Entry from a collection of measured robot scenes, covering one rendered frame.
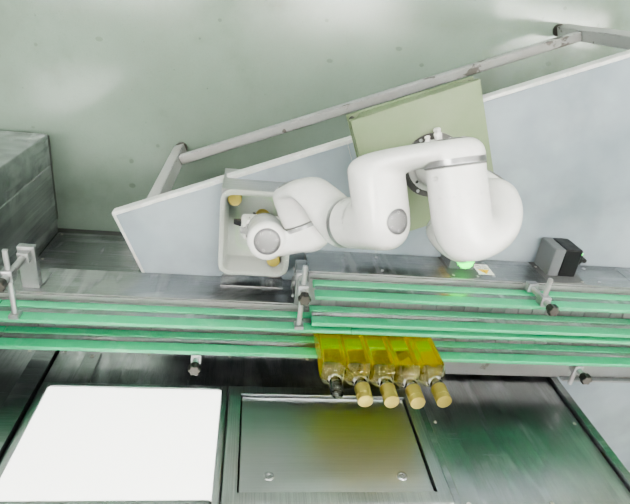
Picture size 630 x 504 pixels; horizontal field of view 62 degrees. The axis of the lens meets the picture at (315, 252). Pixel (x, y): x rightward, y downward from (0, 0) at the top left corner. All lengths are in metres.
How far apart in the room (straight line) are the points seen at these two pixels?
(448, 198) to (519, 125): 0.72
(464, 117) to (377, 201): 0.60
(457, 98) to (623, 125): 0.47
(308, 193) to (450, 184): 0.27
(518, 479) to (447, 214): 0.78
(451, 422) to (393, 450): 0.23
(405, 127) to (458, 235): 0.57
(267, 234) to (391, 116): 0.45
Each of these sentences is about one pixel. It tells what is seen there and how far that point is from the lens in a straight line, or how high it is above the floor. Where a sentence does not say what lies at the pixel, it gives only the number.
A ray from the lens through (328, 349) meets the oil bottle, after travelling 1.25.
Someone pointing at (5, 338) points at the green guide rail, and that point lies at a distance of 1.44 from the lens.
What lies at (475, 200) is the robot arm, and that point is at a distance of 0.75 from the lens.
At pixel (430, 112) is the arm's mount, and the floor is 0.81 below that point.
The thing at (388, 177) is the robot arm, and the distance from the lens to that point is 0.76.
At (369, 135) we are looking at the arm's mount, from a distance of 1.25.
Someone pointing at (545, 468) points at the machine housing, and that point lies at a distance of 1.43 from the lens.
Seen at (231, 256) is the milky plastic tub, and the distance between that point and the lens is 1.39.
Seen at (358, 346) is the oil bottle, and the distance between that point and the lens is 1.28.
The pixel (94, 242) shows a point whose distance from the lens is 2.12.
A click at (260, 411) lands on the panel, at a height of 1.06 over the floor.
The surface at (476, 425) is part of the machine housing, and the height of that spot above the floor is 1.06.
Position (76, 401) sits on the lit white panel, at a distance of 1.36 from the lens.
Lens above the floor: 2.01
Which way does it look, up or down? 63 degrees down
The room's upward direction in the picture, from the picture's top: 168 degrees clockwise
